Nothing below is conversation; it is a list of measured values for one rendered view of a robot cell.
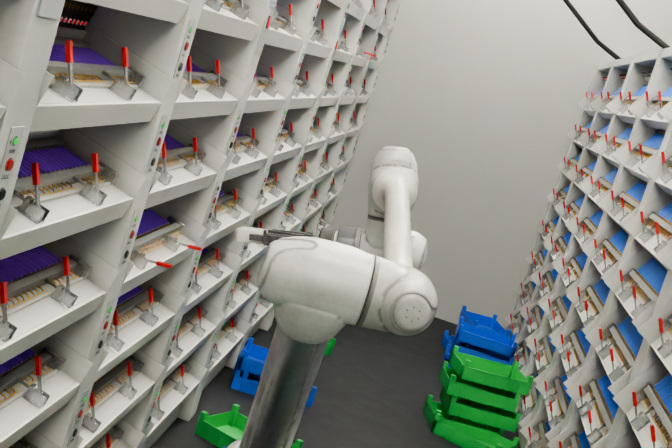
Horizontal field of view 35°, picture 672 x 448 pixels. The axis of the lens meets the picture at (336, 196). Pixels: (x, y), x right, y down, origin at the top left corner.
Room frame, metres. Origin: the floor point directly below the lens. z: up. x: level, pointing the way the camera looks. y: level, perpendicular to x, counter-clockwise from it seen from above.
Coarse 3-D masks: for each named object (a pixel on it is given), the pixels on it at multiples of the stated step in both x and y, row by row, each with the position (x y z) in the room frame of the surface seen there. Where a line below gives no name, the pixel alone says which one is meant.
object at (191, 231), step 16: (160, 208) 2.79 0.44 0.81; (176, 208) 2.79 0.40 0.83; (192, 224) 2.78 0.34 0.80; (192, 240) 2.78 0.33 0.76; (160, 256) 2.50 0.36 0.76; (176, 256) 2.60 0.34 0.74; (128, 272) 2.18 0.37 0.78; (144, 272) 2.33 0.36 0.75; (160, 272) 2.53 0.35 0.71; (128, 288) 2.27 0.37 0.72
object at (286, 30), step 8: (280, 8) 3.49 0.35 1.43; (272, 16) 2.88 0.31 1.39; (280, 16) 3.49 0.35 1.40; (288, 16) 3.48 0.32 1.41; (296, 16) 3.48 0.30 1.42; (272, 24) 3.03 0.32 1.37; (280, 24) 3.04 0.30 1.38; (288, 24) 3.29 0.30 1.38; (296, 24) 3.48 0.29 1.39; (304, 24) 3.48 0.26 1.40; (272, 32) 2.96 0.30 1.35; (280, 32) 3.06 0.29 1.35; (288, 32) 3.29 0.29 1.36; (296, 32) 3.48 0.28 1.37; (304, 32) 3.48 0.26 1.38; (272, 40) 3.02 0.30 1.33; (280, 40) 3.13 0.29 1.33; (288, 40) 3.24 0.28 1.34; (296, 40) 3.36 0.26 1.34; (288, 48) 3.32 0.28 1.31; (296, 48) 3.44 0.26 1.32
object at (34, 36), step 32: (0, 0) 1.39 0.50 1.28; (32, 0) 1.39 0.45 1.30; (64, 0) 1.48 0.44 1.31; (0, 32) 1.39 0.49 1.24; (32, 32) 1.40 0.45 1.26; (32, 64) 1.43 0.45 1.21; (32, 96) 1.46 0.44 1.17; (0, 128) 1.39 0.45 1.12; (0, 160) 1.41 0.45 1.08; (0, 224) 1.47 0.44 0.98
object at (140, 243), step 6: (162, 228) 2.64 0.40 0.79; (168, 228) 2.67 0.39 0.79; (174, 228) 2.70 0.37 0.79; (150, 234) 2.53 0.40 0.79; (156, 234) 2.56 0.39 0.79; (162, 234) 2.59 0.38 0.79; (174, 234) 2.70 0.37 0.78; (138, 240) 2.43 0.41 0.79; (144, 240) 2.46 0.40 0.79; (150, 240) 2.50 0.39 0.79; (156, 240) 2.56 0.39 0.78; (138, 246) 2.41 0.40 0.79; (144, 246) 2.47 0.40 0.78
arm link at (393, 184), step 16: (384, 160) 2.39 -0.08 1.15; (400, 160) 2.39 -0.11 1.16; (384, 176) 2.36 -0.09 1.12; (400, 176) 2.35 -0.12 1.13; (416, 176) 2.40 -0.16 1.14; (368, 192) 2.41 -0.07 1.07; (384, 192) 2.31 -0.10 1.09; (400, 192) 2.27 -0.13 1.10; (416, 192) 2.37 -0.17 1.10; (368, 208) 2.43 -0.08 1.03; (384, 208) 2.36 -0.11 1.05; (400, 208) 2.22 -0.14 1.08; (384, 224) 2.22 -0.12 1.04; (400, 224) 2.18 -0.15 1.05; (384, 240) 2.17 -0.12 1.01; (400, 240) 2.15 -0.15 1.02; (384, 256) 2.13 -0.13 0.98; (400, 256) 2.10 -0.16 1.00
